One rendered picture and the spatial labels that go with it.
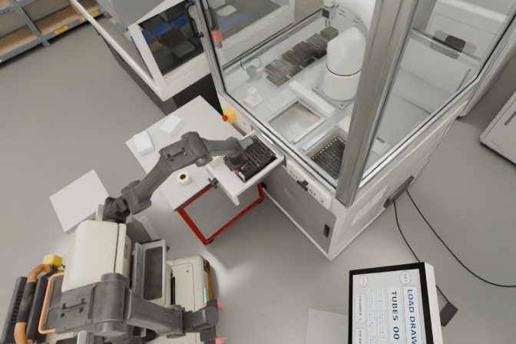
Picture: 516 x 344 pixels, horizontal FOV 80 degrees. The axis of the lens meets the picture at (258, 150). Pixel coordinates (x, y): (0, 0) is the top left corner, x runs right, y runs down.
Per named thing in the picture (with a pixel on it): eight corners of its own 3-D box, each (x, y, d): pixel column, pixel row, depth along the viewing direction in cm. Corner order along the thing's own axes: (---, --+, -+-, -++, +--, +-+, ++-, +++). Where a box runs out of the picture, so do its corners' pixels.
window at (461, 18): (355, 186, 126) (425, -36, 56) (355, 184, 127) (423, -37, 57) (475, 78, 152) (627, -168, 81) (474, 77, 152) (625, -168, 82)
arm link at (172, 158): (160, 139, 88) (176, 170, 86) (197, 128, 97) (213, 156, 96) (117, 193, 118) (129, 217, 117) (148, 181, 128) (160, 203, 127)
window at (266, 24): (337, 190, 137) (387, -41, 59) (225, 92, 180) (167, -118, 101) (338, 189, 137) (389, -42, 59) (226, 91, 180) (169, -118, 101)
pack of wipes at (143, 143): (155, 150, 191) (152, 146, 187) (140, 157, 189) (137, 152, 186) (149, 133, 199) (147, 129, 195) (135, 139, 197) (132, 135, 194)
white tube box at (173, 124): (172, 138, 195) (169, 133, 190) (162, 133, 198) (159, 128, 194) (184, 124, 200) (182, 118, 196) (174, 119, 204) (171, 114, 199)
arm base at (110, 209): (104, 197, 123) (100, 226, 116) (115, 188, 119) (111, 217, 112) (126, 202, 128) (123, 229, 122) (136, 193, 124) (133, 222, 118)
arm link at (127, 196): (113, 201, 117) (119, 213, 117) (127, 190, 112) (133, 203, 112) (133, 194, 125) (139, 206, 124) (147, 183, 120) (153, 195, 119)
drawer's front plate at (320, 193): (327, 210, 151) (329, 200, 142) (286, 172, 165) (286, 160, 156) (329, 207, 151) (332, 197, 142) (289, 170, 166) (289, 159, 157)
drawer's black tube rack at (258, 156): (244, 185, 161) (243, 179, 156) (225, 164, 170) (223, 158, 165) (276, 160, 168) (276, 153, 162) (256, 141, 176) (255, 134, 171)
